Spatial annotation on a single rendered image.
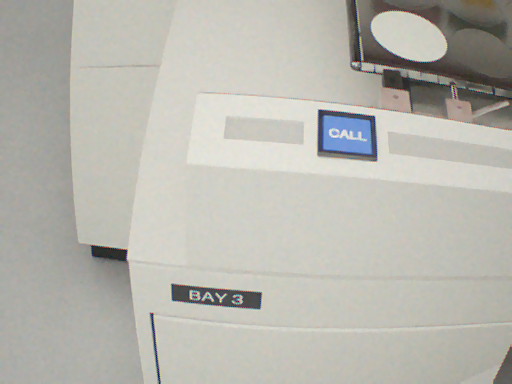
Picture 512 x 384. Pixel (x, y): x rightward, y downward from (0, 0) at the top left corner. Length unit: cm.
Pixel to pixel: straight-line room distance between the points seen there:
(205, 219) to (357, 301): 19
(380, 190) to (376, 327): 22
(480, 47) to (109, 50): 70
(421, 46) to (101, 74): 69
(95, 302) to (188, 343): 91
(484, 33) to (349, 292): 41
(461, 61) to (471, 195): 28
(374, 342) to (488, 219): 23
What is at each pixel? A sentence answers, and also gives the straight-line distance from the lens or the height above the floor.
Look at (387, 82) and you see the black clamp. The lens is 130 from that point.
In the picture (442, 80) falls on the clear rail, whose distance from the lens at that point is 133.
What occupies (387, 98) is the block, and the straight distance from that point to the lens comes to 128.
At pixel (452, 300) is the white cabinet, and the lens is 127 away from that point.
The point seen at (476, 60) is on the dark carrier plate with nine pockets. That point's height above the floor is 90.
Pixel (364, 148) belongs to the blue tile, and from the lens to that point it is 114.
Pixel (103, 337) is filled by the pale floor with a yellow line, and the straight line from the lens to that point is 217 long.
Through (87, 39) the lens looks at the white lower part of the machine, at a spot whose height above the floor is 59.
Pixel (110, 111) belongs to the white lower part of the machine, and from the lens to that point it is 195.
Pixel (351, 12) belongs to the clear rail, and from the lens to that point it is 140.
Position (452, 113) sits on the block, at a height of 91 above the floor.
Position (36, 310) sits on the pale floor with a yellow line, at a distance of 221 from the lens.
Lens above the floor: 176
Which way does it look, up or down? 47 degrees down
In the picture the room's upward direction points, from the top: 4 degrees clockwise
